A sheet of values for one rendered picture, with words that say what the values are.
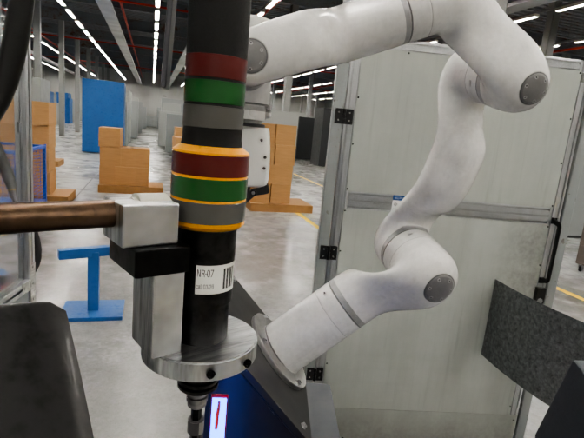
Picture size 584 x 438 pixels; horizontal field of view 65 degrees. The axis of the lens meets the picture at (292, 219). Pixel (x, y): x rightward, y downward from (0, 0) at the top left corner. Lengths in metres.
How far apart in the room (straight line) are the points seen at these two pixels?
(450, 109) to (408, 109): 1.21
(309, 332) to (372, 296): 0.15
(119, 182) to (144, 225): 9.32
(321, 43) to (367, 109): 1.42
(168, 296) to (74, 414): 0.17
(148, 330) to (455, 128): 0.76
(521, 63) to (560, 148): 1.66
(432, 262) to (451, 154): 0.21
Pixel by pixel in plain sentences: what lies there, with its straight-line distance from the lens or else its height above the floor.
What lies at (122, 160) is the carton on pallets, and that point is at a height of 0.63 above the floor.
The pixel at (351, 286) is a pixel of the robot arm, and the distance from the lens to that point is 0.97.
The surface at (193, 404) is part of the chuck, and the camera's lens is 0.31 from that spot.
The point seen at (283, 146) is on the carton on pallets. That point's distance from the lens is 8.47.
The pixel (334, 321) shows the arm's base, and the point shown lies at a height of 1.20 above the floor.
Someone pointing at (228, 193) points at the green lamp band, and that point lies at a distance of 0.25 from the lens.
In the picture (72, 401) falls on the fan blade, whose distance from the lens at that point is 0.40.
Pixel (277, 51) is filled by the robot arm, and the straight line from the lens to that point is 0.67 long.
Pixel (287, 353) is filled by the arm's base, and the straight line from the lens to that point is 1.00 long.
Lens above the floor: 1.59
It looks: 11 degrees down
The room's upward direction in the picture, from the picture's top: 5 degrees clockwise
